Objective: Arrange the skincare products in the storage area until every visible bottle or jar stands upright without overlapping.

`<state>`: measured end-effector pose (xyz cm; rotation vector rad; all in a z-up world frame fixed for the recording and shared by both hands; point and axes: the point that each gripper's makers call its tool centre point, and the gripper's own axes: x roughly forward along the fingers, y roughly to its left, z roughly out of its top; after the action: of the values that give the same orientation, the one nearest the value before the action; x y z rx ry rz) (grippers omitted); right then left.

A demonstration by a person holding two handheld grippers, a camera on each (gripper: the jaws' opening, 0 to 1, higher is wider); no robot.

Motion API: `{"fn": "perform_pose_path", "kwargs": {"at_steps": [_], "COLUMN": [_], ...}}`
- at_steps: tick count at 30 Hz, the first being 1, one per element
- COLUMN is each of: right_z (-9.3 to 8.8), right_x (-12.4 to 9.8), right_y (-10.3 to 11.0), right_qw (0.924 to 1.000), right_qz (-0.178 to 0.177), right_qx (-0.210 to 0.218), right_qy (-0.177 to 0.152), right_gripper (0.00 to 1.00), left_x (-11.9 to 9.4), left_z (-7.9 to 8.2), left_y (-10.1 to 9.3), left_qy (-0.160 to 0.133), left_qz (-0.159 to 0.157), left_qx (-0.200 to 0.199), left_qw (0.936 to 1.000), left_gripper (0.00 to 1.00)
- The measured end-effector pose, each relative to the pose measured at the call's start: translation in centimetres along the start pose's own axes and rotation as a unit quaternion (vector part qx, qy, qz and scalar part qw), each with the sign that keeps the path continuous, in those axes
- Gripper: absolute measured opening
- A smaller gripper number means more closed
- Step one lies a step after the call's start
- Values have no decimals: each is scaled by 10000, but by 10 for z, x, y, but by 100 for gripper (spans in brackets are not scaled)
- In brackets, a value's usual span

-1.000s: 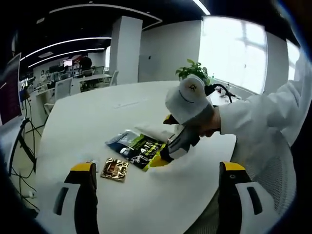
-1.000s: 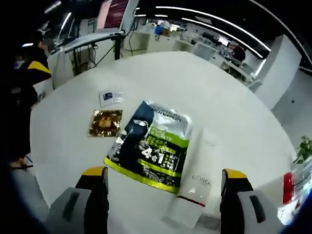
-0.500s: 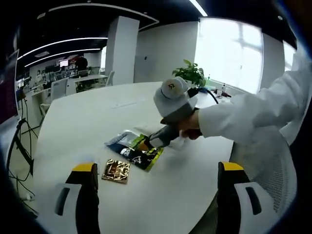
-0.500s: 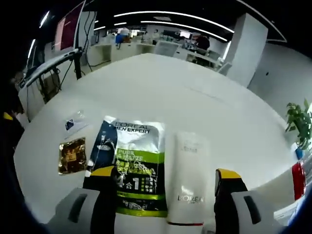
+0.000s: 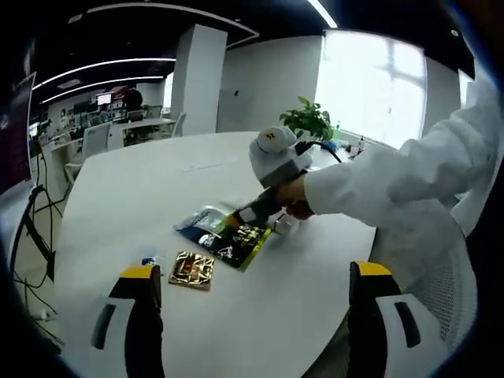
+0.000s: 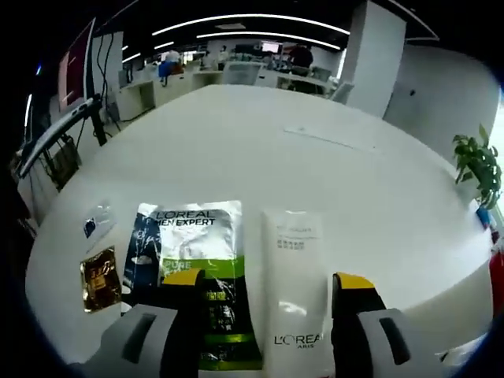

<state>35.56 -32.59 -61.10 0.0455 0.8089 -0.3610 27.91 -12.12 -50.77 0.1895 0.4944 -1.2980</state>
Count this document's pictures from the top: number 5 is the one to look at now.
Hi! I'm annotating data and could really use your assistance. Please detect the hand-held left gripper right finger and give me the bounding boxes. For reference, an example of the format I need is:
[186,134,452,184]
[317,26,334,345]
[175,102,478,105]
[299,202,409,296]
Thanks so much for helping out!
[348,259,444,378]

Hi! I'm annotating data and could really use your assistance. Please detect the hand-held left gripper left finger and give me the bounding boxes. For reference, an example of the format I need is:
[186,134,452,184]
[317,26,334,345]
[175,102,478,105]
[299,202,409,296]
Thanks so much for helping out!
[89,263,165,378]

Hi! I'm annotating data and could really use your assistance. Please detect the white skincare tube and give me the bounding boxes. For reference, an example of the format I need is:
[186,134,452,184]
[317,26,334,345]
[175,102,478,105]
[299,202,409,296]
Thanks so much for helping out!
[218,198,301,238]

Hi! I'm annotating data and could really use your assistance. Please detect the black green skincare pouch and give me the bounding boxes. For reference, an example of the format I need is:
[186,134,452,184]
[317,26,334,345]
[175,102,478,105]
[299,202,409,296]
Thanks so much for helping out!
[172,202,274,272]

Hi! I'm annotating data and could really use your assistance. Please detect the gold foil skincare sachet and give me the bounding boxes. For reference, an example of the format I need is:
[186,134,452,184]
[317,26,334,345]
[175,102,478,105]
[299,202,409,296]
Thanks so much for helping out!
[168,250,217,294]

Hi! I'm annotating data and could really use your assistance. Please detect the person's right hand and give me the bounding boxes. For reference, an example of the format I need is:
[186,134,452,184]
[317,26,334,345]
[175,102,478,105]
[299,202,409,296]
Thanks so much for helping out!
[275,174,317,221]

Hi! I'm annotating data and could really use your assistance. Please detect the green potted plant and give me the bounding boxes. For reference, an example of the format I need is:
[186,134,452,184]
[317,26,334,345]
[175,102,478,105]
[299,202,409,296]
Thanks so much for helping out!
[278,95,335,142]

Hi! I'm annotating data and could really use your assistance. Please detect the white mesh chair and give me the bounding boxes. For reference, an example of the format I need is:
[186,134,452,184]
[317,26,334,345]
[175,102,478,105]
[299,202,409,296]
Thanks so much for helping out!
[372,202,480,354]

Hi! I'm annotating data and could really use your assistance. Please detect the white office chair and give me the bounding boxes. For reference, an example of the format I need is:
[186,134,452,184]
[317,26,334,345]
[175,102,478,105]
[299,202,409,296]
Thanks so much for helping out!
[170,111,187,138]
[81,123,113,155]

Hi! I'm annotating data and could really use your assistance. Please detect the white office desk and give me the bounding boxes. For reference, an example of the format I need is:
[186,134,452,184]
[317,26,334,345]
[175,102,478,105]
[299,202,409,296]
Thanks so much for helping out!
[112,117,176,146]

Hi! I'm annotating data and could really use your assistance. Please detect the black laptop stand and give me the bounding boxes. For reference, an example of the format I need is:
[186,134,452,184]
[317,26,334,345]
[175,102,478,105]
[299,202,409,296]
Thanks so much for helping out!
[9,183,58,284]

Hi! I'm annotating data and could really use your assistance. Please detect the laptop computer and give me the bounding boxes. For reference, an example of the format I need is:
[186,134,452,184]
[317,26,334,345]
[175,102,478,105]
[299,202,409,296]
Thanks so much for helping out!
[0,72,37,196]

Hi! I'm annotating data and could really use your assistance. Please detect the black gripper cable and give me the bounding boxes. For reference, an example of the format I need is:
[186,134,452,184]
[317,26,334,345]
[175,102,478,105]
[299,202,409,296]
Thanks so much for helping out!
[302,140,344,163]

